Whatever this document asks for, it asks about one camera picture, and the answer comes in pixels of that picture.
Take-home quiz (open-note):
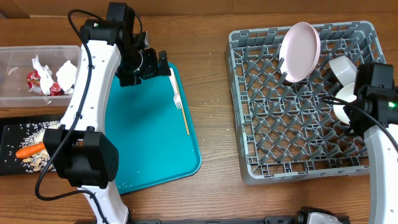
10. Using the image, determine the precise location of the wooden chopstick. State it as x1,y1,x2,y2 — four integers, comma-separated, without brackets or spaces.
177,84,190,136

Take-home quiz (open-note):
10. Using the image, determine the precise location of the white paper cup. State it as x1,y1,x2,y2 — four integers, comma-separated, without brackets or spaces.
332,82,358,125

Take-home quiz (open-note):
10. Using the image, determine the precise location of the grey melamine bowl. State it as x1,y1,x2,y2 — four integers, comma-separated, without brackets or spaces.
329,55,357,86

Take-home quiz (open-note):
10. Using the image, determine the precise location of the grey dishwasher rack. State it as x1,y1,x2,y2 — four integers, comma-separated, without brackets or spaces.
226,21,385,185

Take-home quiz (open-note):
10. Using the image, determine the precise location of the orange carrot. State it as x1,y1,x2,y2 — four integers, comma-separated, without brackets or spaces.
16,142,45,159

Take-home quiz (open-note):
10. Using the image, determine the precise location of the pink round plate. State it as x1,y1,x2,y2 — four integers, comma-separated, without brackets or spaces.
279,22,321,83

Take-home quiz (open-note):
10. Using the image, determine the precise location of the white plastic fork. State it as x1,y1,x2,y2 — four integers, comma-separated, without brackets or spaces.
169,68,183,110

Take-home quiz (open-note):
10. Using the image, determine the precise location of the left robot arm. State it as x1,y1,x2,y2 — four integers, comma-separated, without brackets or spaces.
44,2,176,223

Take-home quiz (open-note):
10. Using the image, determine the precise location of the black food waste tray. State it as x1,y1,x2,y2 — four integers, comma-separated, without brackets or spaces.
0,114,63,177

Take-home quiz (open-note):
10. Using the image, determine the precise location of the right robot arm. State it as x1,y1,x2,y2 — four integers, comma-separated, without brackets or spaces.
322,62,397,223

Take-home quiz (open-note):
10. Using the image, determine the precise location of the red snack wrapper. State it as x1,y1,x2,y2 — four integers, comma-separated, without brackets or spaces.
27,71,63,96

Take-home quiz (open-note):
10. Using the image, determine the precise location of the teal plastic tray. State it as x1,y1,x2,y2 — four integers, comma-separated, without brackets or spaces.
105,75,201,194

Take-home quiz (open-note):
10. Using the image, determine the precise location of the white tissue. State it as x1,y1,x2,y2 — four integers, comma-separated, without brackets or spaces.
32,55,54,95

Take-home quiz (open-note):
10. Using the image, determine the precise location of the pile of white rice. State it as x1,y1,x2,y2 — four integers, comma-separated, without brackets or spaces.
1,121,60,175

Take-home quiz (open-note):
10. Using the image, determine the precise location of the white paper bowl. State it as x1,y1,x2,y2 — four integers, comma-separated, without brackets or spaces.
56,60,77,95

